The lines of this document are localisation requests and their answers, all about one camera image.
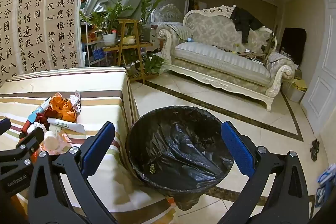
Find red tube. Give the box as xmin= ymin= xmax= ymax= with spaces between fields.
xmin=21 ymin=119 xmax=34 ymax=135

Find bin with black bag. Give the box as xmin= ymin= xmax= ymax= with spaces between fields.
xmin=125 ymin=106 xmax=235 ymax=211

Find blue and white tube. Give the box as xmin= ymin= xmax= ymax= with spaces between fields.
xmin=28 ymin=98 xmax=51 ymax=123

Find black jacket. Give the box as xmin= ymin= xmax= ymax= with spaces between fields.
xmin=230 ymin=6 xmax=265 ymax=44

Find dark shoes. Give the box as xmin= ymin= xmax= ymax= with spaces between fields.
xmin=310 ymin=139 xmax=321 ymax=161

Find cardboard box with yellow papers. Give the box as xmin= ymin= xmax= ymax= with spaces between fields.
xmin=282 ymin=69 xmax=307 ymax=104

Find ornate cream armchair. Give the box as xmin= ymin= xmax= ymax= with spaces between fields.
xmin=150 ymin=4 xmax=184 ymax=28

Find metal storage rack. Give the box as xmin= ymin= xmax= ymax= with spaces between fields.
xmin=81 ymin=19 xmax=105 ymax=67

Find potted plant in white pot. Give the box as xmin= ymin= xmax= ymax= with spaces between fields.
xmin=80 ymin=0 xmax=132 ymax=46

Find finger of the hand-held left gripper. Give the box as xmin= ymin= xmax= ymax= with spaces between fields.
xmin=0 ymin=118 xmax=11 ymax=135
xmin=16 ymin=127 xmax=45 ymax=165

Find striped tablecloth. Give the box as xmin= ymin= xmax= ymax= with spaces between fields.
xmin=0 ymin=67 xmax=176 ymax=224

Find black rectangular panel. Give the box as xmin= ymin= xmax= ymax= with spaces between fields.
xmin=280 ymin=27 xmax=307 ymax=65

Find pile of papers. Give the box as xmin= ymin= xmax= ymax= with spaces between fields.
xmin=231 ymin=43 xmax=265 ymax=62

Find tall plant in dark pot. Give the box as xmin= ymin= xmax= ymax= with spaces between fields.
xmin=135 ymin=0 xmax=164 ymax=43

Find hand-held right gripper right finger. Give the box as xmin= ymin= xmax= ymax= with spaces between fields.
xmin=219 ymin=121 xmax=310 ymax=224

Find wooden plant stand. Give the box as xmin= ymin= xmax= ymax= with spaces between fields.
xmin=102 ymin=19 xmax=154 ymax=84

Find white panel door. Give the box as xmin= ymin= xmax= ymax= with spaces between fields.
xmin=301 ymin=0 xmax=336 ymax=135

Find ornate cream sofa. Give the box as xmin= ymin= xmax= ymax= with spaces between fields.
xmin=157 ymin=5 xmax=296 ymax=111

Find calligraphy wall scroll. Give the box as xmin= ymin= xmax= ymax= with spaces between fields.
xmin=0 ymin=0 xmax=88 ymax=88

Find blue and white slipper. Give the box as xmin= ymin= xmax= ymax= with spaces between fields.
xmin=316 ymin=183 xmax=334 ymax=209
xmin=318 ymin=164 xmax=336 ymax=184

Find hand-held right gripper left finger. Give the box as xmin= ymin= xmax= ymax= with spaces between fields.
xmin=28 ymin=122 xmax=117 ymax=224

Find small leafy floor plant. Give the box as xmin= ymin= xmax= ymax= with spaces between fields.
xmin=143 ymin=52 xmax=166 ymax=75

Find silver wrapper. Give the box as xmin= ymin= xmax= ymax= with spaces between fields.
xmin=70 ymin=90 xmax=82 ymax=111

